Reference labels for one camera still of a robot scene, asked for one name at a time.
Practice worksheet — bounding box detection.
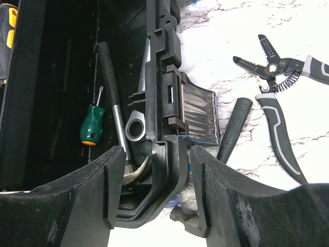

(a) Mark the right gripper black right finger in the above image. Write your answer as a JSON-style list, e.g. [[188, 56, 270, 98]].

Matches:
[[190, 146, 328, 246]]

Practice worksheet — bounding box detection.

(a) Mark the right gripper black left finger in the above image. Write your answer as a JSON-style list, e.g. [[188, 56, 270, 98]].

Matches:
[[1, 146, 125, 246]]

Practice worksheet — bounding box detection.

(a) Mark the steel claw hammer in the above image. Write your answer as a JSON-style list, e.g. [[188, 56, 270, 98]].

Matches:
[[97, 41, 151, 185]]

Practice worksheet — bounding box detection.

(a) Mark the green stubby screwdriver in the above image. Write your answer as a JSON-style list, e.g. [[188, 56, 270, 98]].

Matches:
[[80, 86, 105, 146]]

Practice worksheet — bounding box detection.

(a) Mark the ratchet wrench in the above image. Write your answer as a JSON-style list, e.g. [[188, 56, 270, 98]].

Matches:
[[125, 38, 151, 142]]

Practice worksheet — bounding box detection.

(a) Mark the black plastic toolbox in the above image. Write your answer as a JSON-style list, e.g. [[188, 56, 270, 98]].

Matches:
[[0, 0, 222, 230]]

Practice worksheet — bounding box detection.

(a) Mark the black yellow flat screwdriver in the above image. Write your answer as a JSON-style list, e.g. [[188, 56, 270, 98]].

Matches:
[[1, 3, 18, 86]]

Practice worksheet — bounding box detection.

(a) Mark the grey black handled tool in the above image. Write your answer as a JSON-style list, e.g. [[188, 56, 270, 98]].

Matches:
[[255, 93, 308, 185]]

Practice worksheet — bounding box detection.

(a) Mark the black yellow wire stripper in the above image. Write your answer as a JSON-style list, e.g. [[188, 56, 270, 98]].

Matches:
[[232, 33, 329, 95]]

